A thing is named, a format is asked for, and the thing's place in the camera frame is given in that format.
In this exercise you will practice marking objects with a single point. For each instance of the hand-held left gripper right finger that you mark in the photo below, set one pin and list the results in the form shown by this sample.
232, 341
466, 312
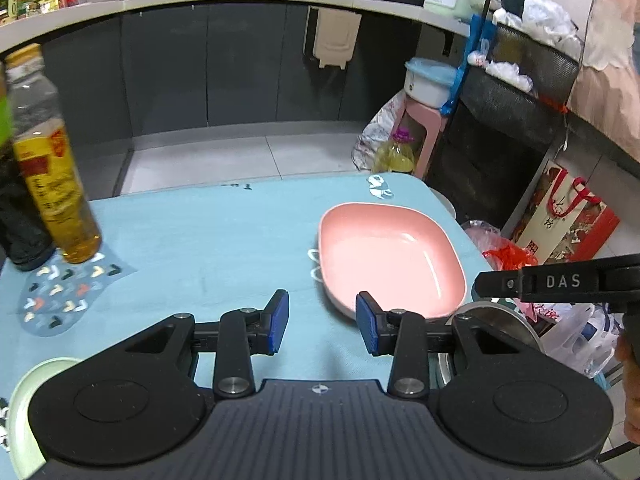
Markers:
365, 325

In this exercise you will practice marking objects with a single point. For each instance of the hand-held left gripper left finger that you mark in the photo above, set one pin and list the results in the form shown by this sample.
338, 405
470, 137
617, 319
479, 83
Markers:
279, 320

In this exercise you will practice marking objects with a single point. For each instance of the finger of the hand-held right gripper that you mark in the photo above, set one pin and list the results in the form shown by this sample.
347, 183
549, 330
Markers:
500, 285

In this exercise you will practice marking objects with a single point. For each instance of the stainless steel bowl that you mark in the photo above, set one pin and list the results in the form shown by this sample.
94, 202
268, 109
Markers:
515, 327

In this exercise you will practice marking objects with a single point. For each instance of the pink square plate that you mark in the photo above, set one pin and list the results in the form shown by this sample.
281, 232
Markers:
385, 255

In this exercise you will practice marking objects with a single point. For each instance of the pale green round plate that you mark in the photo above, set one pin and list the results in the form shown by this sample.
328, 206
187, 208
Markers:
20, 410

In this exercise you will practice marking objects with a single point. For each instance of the person's right hand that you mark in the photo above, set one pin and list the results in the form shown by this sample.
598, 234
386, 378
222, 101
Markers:
631, 390

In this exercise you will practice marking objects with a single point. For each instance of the red plastic bag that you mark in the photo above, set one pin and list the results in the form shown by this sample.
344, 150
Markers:
510, 257

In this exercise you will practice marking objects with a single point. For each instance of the clear plastic bag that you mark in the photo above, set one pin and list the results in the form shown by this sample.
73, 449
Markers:
480, 232

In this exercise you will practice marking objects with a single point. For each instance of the white plastic bag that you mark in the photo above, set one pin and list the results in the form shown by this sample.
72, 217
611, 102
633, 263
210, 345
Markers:
575, 340

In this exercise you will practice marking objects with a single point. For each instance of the red and beige gift bag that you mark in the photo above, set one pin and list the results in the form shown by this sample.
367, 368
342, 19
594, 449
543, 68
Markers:
565, 220

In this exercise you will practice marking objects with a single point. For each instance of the light blue tablecloth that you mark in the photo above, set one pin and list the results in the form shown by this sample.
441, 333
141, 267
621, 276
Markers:
200, 250

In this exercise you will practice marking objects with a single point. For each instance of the black mesh storage rack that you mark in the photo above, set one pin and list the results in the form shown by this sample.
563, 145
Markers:
490, 150

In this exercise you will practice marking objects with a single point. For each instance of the large yellow oil jug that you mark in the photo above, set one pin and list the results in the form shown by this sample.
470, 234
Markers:
395, 157

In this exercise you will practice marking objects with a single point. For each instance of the pink plastic stool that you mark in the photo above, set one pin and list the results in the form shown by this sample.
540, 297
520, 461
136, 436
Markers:
425, 120

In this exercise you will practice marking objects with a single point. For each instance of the printed plastic bag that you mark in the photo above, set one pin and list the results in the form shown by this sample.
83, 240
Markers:
372, 135

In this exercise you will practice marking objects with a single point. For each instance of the white bag on rack shelf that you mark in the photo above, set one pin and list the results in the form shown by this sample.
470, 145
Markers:
510, 74

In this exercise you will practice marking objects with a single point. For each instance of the blue patterned coaster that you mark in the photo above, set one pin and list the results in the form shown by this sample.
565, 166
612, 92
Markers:
65, 305

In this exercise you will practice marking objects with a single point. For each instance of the white pot with blue lid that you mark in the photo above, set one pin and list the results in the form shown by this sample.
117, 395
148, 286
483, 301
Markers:
427, 80

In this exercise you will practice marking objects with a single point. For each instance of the cooking oil bottle yellow label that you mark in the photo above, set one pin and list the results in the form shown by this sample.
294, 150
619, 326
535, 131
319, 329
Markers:
55, 185

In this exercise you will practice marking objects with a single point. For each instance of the crumpled white plastic bags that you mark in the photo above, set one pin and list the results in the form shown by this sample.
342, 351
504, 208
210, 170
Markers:
550, 15

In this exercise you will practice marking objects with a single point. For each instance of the dark vinegar bottle green label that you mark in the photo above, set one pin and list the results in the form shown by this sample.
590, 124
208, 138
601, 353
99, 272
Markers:
20, 230

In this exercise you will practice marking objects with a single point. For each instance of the beige hanging trash bin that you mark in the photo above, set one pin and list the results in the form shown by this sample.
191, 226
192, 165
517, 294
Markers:
332, 35

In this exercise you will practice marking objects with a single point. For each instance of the white kitchen counter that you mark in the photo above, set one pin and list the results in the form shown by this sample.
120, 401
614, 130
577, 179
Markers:
225, 0

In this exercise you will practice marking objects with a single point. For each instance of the cluster of condiment jars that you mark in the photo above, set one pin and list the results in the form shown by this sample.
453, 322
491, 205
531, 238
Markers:
35, 2

